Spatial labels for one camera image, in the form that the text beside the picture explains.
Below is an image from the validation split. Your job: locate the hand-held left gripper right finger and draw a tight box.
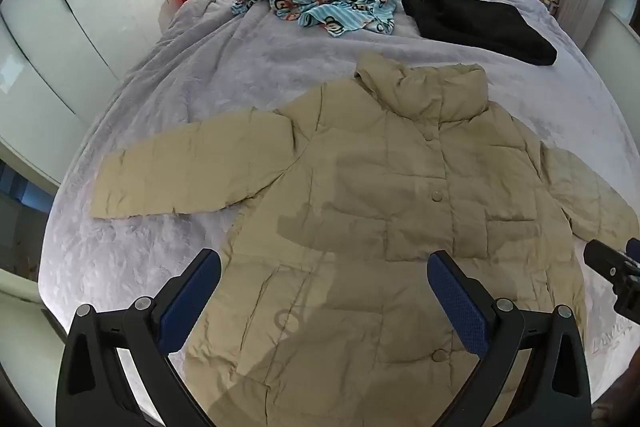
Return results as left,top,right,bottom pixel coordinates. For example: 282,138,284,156
427,249,593,427

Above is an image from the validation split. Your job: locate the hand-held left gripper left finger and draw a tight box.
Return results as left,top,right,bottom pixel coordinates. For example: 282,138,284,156
56,248,222,427

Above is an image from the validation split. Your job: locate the beige puffer jacket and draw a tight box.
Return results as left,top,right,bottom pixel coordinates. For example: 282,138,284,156
89,53,640,427

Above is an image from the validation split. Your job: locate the lavender fleece blanket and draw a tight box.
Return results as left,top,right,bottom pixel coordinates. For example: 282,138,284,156
42,0,636,427

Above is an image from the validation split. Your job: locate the black garment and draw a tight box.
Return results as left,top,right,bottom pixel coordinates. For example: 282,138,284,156
401,0,558,68

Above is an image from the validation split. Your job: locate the white wardrobe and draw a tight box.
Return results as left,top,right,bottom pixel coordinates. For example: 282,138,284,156
0,0,171,188

